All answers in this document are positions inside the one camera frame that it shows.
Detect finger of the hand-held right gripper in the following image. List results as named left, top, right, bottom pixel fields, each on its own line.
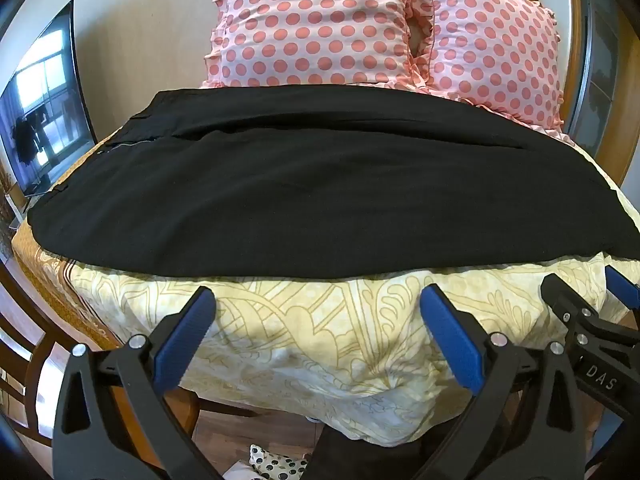
left=605, top=266, right=640, bottom=333
left=542, top=272, right=608, bottom=336

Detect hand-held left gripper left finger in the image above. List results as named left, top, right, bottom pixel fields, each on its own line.
left=52, top=286, right=223, bottom=480

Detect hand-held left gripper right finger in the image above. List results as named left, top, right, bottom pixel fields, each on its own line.
left=420, top=284, right=596, bottom=480

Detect black pants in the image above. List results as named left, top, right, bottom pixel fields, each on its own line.
left=27, top=87, right=640, bottom=281

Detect yellow patterned bed sheet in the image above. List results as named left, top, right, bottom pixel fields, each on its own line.
left=12, top=125, right=640, bottom=448

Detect wooden chair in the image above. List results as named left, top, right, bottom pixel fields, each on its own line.
left=0, top=260, right=66, bottom=436

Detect dark cloth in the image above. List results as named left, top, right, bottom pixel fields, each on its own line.
left=310, top=425, right=451, bottom=480

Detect white black-dotted cushion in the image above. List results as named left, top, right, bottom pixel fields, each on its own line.
left=247, top=442, right=313, bottom=480

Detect white television stand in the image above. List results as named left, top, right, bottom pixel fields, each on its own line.
left=4, top=180, right=46, bottom=231

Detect grey wardrobe door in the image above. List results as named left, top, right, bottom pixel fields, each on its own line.
left=580, top=0, right=640, bottom=161

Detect pink polka dot pillow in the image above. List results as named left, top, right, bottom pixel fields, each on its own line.
left=407, top=0, right=568, bottom=133
left=202, top=0, right=436, bottom=92

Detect flat screen television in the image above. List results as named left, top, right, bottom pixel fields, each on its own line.
left=0, top=2, right=98, bottom=196

